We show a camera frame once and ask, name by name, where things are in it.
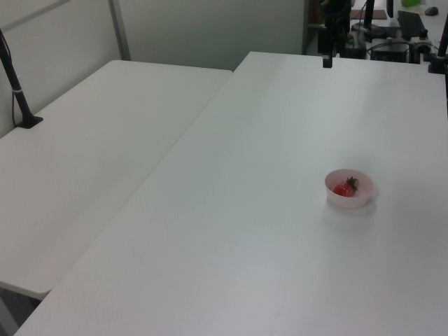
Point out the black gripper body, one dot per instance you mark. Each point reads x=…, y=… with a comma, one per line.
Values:
x=327, y=40

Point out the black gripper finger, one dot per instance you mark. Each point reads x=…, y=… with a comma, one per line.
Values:
x=327, y=61
x=336, y=52

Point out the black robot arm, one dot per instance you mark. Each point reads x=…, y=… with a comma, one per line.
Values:
x=336, y=10

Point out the red strawberry with green leaves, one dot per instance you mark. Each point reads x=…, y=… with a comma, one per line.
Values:
x=343, y=190

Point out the pink plastic bowl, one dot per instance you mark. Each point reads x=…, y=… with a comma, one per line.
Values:
x=350, y=202

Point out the black monitor stand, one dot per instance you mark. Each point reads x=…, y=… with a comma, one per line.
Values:
x=367, y=24

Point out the black equipment box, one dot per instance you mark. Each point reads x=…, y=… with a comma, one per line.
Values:
x=392, y=50

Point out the black computer keyboard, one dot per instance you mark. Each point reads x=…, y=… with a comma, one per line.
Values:
x=410, y=22

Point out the green object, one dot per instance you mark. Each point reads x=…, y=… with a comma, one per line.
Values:
x=410, y=3

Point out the grey computer mouse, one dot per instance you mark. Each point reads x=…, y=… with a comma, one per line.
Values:
x=431, y=10

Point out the black camera stand pole with clamp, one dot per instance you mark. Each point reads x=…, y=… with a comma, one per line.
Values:
x=15, y=87
x=441, y=45

